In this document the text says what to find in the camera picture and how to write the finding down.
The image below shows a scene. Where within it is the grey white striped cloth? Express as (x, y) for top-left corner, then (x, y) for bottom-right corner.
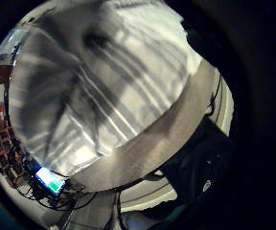
(9, 0), (206, 177)

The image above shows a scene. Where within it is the window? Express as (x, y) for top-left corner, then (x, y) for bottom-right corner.
(0, 28), (30, 58)

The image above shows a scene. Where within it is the laptop with lit screen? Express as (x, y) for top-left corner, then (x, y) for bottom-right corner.
(33, 166), (69, 197)

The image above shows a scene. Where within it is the shelf with brown boxes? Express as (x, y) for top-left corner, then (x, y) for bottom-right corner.
(0, 101), (27, 180)

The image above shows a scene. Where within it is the black cable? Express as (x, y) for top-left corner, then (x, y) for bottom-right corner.
(206, 74), (223, 118)

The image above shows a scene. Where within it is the tangle of black cables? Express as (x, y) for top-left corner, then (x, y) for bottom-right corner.
(13, 172), (98, 212)

